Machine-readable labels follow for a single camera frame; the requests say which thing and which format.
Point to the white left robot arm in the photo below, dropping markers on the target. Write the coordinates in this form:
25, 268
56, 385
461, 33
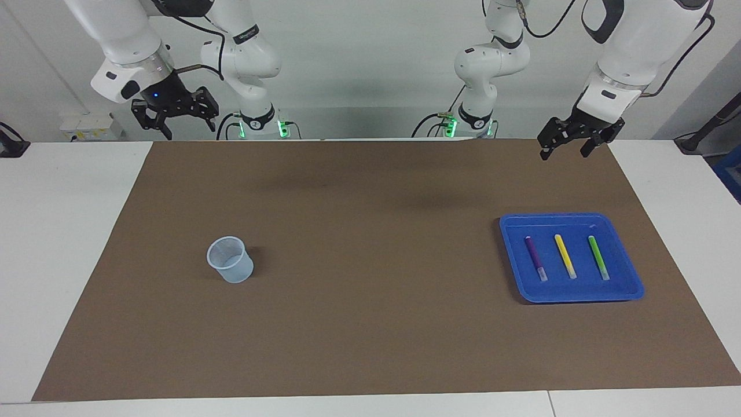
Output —
637, 35

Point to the blue box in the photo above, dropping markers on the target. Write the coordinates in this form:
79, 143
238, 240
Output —
730, 174

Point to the blue plastic tray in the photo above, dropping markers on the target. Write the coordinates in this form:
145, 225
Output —
521, 272

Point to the translucent plastic cup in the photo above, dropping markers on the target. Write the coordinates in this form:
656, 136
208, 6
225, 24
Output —
231, 266

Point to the yellow pen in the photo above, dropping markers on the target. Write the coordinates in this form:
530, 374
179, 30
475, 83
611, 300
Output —
565, 256

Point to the black stand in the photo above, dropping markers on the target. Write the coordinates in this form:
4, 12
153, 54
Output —
694, 142

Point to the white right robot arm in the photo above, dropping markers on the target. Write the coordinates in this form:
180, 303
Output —
133, 29

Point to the purple pen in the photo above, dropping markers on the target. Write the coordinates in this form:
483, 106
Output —
535, 258

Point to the white power strip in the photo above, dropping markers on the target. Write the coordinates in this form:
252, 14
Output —
90, 126

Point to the brown table mat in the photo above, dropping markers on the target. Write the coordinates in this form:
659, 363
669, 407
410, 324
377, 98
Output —
370, 318

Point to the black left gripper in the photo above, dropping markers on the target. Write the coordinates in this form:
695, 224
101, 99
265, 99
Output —
579, 127

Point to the green pen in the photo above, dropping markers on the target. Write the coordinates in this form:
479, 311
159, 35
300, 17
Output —
598, 258

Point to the black clamp mount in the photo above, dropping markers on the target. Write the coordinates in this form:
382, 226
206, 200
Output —
11, 147

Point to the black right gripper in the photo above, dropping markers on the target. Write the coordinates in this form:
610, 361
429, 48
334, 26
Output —
168, 98

